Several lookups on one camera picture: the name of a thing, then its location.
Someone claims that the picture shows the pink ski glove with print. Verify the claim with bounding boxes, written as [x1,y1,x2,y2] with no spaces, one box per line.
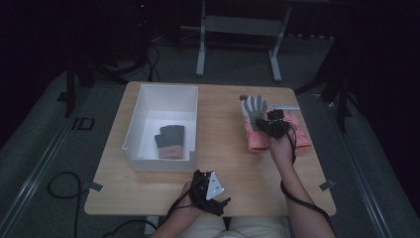
[281,109,313,154]

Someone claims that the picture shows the right hand-held gripper black cable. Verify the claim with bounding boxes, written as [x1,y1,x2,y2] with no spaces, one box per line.
[278,123,335,232]

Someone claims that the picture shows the grey table edge clip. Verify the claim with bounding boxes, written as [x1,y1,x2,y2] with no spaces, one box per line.
[318,179,336,192]
[82,180,105,194]

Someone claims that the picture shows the person's beige pants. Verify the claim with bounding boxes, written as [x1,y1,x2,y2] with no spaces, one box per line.
[177,215,291,238]

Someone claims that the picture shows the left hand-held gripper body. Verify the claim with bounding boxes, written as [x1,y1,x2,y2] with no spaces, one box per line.
[191,169,229,217]

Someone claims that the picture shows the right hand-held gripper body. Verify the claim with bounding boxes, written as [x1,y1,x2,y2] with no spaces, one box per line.
[263,104,301,140]

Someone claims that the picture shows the hand-held gripper black cable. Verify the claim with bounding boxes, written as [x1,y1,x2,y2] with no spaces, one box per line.
[164,184,199,221]
[278,123,335,232]

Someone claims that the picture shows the black looped floor cable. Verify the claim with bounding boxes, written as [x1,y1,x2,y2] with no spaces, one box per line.
[47,171,83,238]

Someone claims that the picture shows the black tripod stand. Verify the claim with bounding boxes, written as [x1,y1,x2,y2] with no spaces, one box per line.
[56,46,133,119]
[294,62,357,134]

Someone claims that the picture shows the pink ski glove grey palm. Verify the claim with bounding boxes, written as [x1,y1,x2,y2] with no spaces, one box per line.
[240,94,276,154]

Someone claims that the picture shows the black background cables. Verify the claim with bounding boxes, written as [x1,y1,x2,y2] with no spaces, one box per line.
[143,39,162,83]

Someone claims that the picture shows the grey knit glove labelled cuff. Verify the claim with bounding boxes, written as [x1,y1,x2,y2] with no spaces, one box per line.
[154,124,186,161]

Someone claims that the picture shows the white metal desk frame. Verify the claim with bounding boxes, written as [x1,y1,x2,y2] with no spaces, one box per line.
[180,0,293,82]

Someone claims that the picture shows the person's right hand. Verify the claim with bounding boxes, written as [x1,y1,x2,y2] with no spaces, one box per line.
[267,131,297,168]

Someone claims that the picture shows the metal floor rail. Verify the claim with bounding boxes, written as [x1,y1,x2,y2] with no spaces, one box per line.
[325,98,395,238]
[0,95,97,232]

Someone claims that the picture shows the person's left hand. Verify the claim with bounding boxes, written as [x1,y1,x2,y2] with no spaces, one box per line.
[177,180,207,220]

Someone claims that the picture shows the left hand-held gripper black cable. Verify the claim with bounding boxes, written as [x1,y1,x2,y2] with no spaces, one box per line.
[164,184,199,221]

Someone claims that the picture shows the white storage box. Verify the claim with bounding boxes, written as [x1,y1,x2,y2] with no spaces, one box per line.
[122,83,199,174]

